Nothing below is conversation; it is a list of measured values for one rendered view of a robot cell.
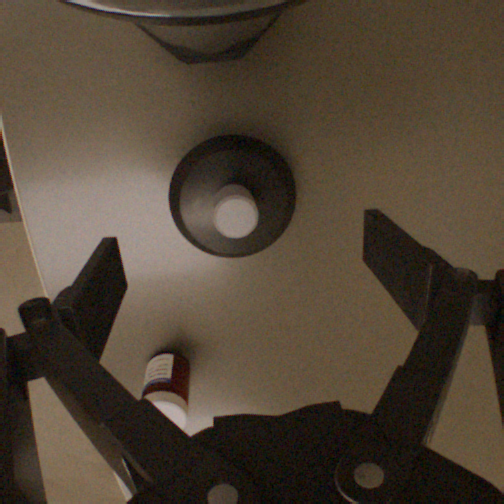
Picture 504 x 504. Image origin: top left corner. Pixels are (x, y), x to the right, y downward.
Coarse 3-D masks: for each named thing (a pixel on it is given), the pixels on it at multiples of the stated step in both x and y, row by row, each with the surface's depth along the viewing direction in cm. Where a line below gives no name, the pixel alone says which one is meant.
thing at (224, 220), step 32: (192, 160) 26; (224, 160) 26; (256, 160) 26; (192, 192) 27; (224, 192) 25; (256, 192) 27; (288, 192) 27; (192, 224) 27; (224, 224) 24; (256, 224) 25; (288, 224) 29; (224, 256) 30
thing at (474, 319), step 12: (432, 252) 17; (444, 264) 16; (480, 288) 14; (492, 288) 14; (480, 300) 13; (492, 300) 13; (480, 312) 14; (492, 312) 13; (468, 324) 14; (480, 324) 14; (492, 324) 14
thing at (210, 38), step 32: (64, 0) 6; (96, 0) 6; (128, 0) 6; (160, 0) 6; (192, 0) 6; (224, 0) 6; (256, 0) 6; (288, 0) 6; (160, 32) 15; (192, 32) 13; (224, 32) 14; (256, 32) 19
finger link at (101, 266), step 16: (112, 240) 19; (96, 256) 17; (112, 256) 19; (80, 272) 16; (96, 272) 16; (112, 272) 18; (80, 288) 15; (96, 288) 16; (112, 288) 18; (64, 304) 14; (80, 304) 14; (96, 304) 16; (112, 304) 18; (64, 320) 14; (80, 320) 14; (96, 320) 15; (112, 320) 18; (80, 336) 14; (96, 336) 15; (96, 352) 15
